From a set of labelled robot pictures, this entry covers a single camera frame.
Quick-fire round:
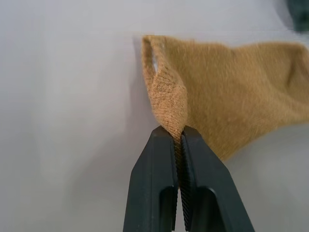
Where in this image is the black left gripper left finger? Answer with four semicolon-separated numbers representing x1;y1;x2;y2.
122;127;181;232

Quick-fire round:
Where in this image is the mustard yellow sock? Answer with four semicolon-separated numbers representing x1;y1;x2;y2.
140;35;309;189

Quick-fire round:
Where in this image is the dark green object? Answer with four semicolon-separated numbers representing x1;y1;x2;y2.
284;0;309;32

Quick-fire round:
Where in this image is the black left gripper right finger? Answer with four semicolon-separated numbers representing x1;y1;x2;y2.
178;125;256;232

